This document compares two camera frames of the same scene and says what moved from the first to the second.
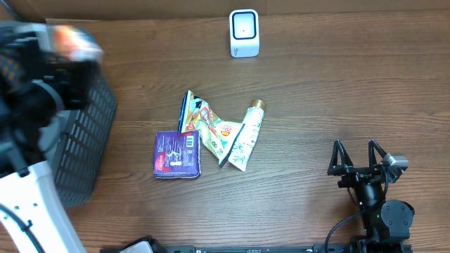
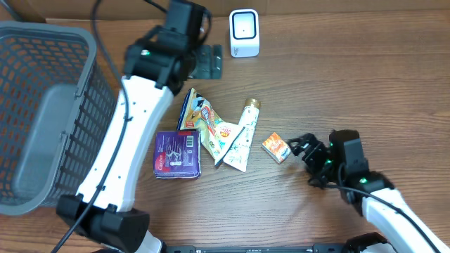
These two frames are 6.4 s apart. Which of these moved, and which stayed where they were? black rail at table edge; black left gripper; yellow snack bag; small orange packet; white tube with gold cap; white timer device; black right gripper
Moved: black left gripper; black right gripper; white tube with gold cap; small orange packet
Stayed: white timer device; yellow snack bag; black rail at table edge
